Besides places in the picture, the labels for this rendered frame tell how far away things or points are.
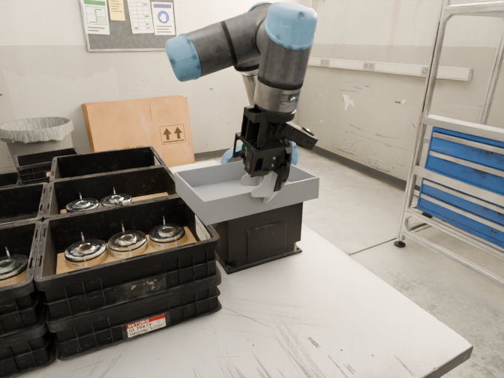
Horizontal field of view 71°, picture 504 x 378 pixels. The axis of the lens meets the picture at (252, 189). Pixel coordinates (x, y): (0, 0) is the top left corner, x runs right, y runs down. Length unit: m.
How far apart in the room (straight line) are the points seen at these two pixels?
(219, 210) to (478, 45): 2.86
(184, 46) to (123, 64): 3.39
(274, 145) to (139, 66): 3.48
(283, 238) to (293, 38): 0.76
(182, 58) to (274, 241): 0.70
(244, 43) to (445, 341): 0.82
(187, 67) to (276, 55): 0.16
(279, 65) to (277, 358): 0.64
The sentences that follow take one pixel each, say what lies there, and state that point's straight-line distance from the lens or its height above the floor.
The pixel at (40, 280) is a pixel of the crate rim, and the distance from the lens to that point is 0.85.
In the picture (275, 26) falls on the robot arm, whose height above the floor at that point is 1.39.
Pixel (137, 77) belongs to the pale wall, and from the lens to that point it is 4.05.
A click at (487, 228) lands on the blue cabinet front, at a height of 0.39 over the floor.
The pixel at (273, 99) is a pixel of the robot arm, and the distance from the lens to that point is 0.57.
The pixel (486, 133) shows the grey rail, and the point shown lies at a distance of 2.28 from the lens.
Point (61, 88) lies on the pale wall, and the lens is 3.98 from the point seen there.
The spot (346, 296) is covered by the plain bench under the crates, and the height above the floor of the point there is 0.70.
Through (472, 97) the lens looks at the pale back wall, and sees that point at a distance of 3.32.
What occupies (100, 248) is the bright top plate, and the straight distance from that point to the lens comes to 1.04.
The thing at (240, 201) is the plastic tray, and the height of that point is 1.08.
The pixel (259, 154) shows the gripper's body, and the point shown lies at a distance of 0.60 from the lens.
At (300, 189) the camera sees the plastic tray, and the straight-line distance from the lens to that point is 0.77.
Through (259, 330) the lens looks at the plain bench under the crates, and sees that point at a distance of 0.96.
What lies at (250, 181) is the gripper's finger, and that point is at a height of 1.11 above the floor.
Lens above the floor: 1.38
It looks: 23 degrees down
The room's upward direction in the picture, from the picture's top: straight up
